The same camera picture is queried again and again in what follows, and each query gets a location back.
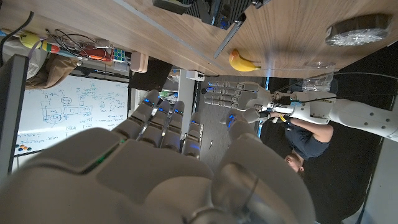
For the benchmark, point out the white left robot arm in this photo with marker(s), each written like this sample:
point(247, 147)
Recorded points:
point(357, 115)

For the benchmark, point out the crumpled foil ball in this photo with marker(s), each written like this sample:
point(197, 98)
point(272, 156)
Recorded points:
point(357, 31)

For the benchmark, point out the rubik's cube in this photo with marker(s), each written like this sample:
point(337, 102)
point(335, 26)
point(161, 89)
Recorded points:
point(119, 55)

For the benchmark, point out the whiteboard with drawings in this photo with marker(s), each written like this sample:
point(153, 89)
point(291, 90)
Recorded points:
point(71, 102)

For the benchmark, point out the white shelf cabinet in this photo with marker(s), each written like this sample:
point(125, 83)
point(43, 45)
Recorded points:
point(186, 99)

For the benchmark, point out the red bowl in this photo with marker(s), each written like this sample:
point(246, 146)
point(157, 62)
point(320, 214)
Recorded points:
point(96, 56)

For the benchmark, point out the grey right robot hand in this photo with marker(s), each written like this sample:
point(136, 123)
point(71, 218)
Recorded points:
point(140, 180)

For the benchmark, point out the white bag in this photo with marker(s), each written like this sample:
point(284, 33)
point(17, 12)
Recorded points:
point(31, 63)

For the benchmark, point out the white power strip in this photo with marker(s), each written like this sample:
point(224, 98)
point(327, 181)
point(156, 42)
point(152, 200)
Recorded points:
point(195, 75)

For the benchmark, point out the person in dark shirt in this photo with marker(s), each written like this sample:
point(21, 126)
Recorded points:
point(306, 143)

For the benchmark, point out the clear plastic cup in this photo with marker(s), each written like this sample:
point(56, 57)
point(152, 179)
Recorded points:
point(318, 82)

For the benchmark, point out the yellow toy banana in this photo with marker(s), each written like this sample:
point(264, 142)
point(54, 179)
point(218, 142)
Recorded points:
point(241, 63)

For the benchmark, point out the black laptop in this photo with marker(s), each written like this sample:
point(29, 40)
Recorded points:
point(149, 77)

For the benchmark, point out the computer monitor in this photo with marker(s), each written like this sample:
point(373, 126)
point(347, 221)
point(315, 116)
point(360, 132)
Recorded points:
point(11, 118)

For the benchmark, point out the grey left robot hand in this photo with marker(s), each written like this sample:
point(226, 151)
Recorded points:
point(252, 98)

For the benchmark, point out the beige block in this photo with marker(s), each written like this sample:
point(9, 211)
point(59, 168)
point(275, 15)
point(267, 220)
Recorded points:
point(139, 61)

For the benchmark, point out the yellow toy ball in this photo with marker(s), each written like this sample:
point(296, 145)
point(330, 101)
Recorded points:
point(29, 40)

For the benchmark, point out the black router with antennas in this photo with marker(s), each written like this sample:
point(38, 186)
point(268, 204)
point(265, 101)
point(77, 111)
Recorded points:
point(217, 12)

